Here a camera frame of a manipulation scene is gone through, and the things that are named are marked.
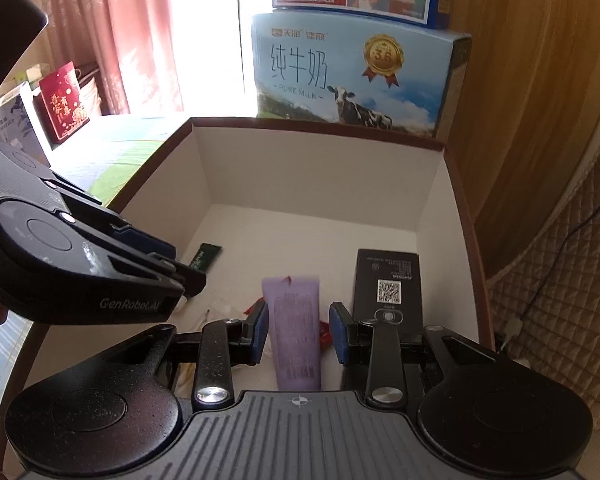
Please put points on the brown cardboard box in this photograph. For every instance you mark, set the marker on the brown cardboard box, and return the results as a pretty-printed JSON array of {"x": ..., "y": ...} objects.
[{"x": 305, "y": 170}]

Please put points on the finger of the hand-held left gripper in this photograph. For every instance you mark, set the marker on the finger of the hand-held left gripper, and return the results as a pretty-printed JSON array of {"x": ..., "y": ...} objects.
[
  {"x": 190, "y": 280},
  {"x": 150, "y": 240}
]

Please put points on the purple tube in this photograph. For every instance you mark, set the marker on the purple tube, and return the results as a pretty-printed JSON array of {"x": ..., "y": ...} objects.
[{"x": 295, "y": 330}]

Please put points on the white appliance box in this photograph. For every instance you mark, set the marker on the white appliance box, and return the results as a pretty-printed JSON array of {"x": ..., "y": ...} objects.
[{"x": 10, "y": 120}]

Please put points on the red gift box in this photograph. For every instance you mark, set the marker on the red gift box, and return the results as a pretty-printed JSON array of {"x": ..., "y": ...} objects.
[{"x": 62, "y": 105}]

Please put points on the dark green sachet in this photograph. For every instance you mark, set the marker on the dark green sachet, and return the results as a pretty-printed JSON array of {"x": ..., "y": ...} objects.
[{"x": 207, "y": 255}]

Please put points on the white plug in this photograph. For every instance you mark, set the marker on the white plug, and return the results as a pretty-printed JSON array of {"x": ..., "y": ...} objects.
[{"x": 513, "y": 327}]

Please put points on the quilted brown chair cushion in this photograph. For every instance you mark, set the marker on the quilted brown chair cushion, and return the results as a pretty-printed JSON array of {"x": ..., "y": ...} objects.
[{"x": 555, "y": 300}]

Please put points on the wooden wardrobe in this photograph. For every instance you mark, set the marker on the wooden wardrobe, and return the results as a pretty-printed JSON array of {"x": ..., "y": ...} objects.
[{"x": 530, "y": 110}]

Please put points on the red snack packet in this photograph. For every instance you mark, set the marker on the red snack packet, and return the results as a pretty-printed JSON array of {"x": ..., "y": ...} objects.
[{"x": 324, "y": 332}]

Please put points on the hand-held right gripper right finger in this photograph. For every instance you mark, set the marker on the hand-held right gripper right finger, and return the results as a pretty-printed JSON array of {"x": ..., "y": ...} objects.
[{"x": 336, "y": 332}]

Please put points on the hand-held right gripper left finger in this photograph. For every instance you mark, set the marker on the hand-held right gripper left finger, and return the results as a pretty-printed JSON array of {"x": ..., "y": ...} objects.
[{"x": 260, "y": 332}]

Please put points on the blue milk carton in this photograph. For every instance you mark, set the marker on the blue milk carton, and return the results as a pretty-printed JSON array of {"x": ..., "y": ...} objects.
[{"x": 305, "y": 70}]

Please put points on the plaid cloth covered desktop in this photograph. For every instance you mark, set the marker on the plaid cloth covered desktop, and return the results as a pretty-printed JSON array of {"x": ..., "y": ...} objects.
[{"x": 120, "y": 160}]

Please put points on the pink curtain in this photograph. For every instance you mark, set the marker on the pink curtain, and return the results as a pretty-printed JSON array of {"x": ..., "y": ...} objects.
[{"x": 130, "y": 35}]

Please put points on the black product box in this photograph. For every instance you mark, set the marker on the black product box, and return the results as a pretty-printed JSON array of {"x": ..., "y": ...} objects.
[{"x": 385, "y": 272}]

